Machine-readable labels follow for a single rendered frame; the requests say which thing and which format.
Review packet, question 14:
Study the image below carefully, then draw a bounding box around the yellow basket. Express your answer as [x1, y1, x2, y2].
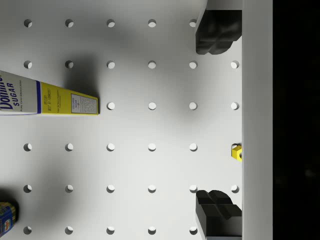
[231, 145, 243, 164]

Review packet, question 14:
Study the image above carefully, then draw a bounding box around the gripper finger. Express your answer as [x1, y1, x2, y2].
[195, 189, 243, 237]
[195, 9, 243, 56]

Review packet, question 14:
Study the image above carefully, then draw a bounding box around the yellow and white box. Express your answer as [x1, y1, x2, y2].
[0, 70, 100, 117]

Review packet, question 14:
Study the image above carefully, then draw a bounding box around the flat-sided can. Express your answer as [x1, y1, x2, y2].
[0, 200, 19, 240]

